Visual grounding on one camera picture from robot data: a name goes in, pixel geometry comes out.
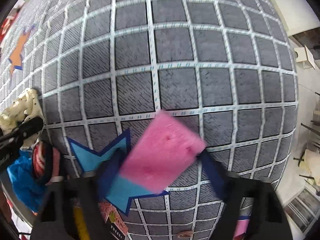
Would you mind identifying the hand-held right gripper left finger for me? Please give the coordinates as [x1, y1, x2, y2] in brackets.
[30, 151, 128, 240]

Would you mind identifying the grey checked blanket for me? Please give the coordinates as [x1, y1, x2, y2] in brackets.
[0, 0, 299, 240]

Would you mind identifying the red white striped sock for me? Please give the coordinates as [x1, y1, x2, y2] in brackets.
[32, 141, 62, 185]

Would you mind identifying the pink patterned packet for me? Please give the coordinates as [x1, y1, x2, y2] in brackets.
[98, 201, 128, 240]

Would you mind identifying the orange star patch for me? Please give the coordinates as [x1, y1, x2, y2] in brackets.
[7, 26, 34, 76]

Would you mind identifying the small pink sponge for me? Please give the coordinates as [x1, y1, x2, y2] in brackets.
[234, 216, 250, 240]

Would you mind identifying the cream plush toy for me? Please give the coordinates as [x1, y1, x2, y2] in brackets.
[0, 87, 44, 151]

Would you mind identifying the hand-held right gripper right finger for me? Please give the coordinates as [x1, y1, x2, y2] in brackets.
[199, 151, 294, 240]

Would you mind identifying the blue star patch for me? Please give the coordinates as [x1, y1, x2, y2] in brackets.
[67, 127, 171, 217]

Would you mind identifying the white framed window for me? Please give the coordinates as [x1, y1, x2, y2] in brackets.
[284, 187, 320, 236]

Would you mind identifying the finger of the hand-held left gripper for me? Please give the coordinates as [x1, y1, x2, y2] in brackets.
[0, 116, 45, 153]

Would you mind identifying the yellow soft item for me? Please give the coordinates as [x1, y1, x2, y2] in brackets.
[73, 206, 90, 240]

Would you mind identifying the blue cloth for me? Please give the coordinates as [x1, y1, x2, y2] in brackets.
[7, 155, 50, 213]

